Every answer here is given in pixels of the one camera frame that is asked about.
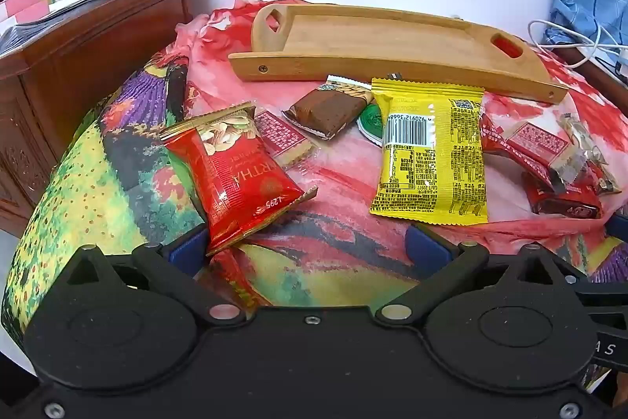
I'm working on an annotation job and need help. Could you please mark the green snack packet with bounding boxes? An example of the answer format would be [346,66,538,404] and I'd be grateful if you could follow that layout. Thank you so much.
[356,102,388,148]

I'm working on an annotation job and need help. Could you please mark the white power strip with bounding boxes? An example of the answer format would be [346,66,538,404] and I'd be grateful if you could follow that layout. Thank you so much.
[579,46,628,79]

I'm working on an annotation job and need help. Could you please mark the pink box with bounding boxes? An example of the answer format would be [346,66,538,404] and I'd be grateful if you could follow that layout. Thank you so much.
[0,0,53,38]

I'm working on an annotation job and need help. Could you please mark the bamboo serving tray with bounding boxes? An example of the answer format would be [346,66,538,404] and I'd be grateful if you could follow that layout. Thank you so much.
[228,3,570,104]

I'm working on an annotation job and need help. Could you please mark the small beige candy packet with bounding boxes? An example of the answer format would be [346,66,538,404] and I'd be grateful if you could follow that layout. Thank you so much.
[559,112,623,195]

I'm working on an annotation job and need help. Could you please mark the white charging cables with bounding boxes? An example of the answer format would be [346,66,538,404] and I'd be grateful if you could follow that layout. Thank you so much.
[527,19,628,72]

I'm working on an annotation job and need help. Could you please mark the small dark red snack packet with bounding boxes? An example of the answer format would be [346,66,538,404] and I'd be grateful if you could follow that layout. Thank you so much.
[521,172,604,220]

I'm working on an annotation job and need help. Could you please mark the colourful printed blanket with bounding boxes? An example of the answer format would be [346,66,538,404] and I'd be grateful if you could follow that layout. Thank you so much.
[0,51,628,393]

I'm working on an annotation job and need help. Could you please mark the red label snack bar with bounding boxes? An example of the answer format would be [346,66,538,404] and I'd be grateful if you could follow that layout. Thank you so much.
[254,109,315,169]

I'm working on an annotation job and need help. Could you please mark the dark wooden bed frame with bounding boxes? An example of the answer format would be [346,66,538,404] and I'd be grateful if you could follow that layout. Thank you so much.
[553,46,628,95]

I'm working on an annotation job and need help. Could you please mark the stack of papers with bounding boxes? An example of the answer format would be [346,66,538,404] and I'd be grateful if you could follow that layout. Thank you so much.
[0,0,119,57]

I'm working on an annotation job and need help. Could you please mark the yellow snack packet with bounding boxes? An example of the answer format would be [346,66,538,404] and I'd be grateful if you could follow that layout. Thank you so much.
[369,78,490,224]

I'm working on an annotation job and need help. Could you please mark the red nut snack packet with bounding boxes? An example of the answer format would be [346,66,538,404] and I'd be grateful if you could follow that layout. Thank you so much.
[159,101,319,257]

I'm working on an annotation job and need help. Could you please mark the brown wooden nightstand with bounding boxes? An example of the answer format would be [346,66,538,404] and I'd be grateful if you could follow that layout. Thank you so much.
[0,0,207,238]

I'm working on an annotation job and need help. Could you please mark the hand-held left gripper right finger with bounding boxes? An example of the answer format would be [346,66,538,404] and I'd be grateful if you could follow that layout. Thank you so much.
[375,224,579,328]

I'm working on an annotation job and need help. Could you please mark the pink clear wrapper snack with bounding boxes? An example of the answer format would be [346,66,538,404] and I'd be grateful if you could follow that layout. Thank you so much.
[505,122,588,193]

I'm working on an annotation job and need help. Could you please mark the brown chocolate bar packet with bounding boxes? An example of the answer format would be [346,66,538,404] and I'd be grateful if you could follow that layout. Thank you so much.
[282,75,376,141]

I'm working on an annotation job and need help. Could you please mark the long red snack stick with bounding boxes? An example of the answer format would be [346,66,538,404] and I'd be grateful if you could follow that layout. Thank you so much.
[478,112,555,189]

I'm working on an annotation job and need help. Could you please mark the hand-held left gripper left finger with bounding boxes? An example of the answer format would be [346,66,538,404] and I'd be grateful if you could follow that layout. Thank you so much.
[64,225,247,328]

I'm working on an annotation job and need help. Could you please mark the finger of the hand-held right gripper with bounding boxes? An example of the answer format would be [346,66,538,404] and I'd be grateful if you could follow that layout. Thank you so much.
[574,282,628,317]

